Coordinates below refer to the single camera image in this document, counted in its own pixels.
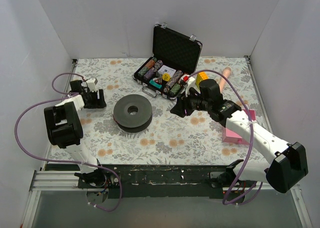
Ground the grey cable spool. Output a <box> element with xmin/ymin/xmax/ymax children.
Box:
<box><xmin>113</xmin><ymin>94</ymin><xmax>153</xmax><ymax>133</ymax></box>

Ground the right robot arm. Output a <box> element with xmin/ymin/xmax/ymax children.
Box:
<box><xmin>170</xmin><ymin>76</ymin><xmax>309</xmax><ymax>193</ymax></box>

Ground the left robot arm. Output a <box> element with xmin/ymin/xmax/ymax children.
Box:
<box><xmin>44</xmin><ymin>78</ymin><xmax>107</xmax><ymax>188</ymax></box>

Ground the yellow dealer button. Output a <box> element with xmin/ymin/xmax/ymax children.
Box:
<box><xmin>162</xmin><ymin>73</ymin><xmax>171</xmax><ymax>82</ymax></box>

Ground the yellow toy block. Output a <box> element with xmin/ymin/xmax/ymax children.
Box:
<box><xmin>195</xmin><ymin>72</ymin><xmax>208</xmax><ymax>88</ymax></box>

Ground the teal block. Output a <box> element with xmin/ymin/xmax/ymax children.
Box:
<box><xmin>149</xmin><ymin>80</ymin><xmax>162</xmax><ymax>89</ymax></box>

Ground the white card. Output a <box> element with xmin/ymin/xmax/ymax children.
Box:
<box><xmin>158</xmin><ymin>65</ymin><xmax>176</xmax><ymax>76</ymax></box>

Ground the black poker chip case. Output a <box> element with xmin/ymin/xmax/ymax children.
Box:
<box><xmin>133</xmin><ymin>23</ymin><xmax>202</xmax><ymax>100</ymax></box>

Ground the peach toy microphone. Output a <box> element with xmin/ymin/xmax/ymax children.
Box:
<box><xmin>218</xmin><ymin>67</ymin><xmax>231</xmax><ymax>92</ymax></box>

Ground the pink box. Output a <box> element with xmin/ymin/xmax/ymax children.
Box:
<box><xmin>222</xmin><ymin>109</ymin><xmax>256</xmax><ymax>145</ymax></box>

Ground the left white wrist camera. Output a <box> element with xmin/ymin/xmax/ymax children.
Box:
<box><xmin>85</xmin><ymin>78</ymin><xmax>99</xmax><ymax>92</ymax></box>

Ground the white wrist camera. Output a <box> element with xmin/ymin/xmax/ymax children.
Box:
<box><xmin>85</xmin><ymin>78</ymin><xmax>99</xmax><ymax>92</ymax></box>
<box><xmin>180</xmin><ymin>74</ymin><xmax>196</xmax><ymax>97</ymax></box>

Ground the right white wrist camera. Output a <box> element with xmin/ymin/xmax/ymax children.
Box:
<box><xmin>180</xmin><ymin>74</ymin><xmax>196</xmax><ymax>97</ymax></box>

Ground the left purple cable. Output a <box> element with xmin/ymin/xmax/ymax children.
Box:
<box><xmin>14</xmin><ymin>72</ymin><xmax>123</xmax><ymax>213</ymax></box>

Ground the purple cable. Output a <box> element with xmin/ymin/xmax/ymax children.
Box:
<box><xmin>187</xmin><ymin>69</ymin><xmax>264</xmax><ymax>206</ymax></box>
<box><xmin>14</xmin><ymin>72</ymin><xmax>123</xmax><ymax>213</ymax></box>

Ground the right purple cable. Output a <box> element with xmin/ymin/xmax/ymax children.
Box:
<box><xmin>187</xmin><ymin>69</ymin><xmax>264</xmax><ymax>206</ymax></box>

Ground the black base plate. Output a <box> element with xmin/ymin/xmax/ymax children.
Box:
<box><xmin>75</xmin><ymin>165</ymin><xmax>236</xmax><ymax>199</ymax></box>

